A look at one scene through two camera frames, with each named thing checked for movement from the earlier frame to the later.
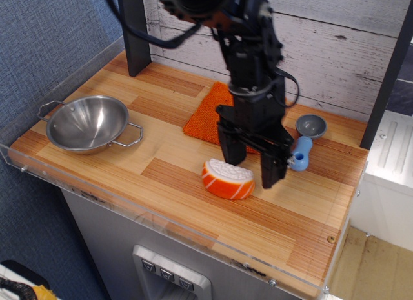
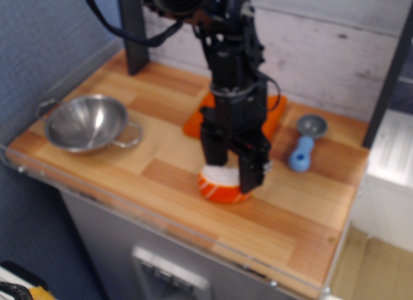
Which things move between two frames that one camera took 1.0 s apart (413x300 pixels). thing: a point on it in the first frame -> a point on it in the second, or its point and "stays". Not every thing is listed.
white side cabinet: x=384 y=207 stays
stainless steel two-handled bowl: x=90 y=124 stays
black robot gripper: x=258 y=116 -> x=240 y=115
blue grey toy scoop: x=308 y=126 stays
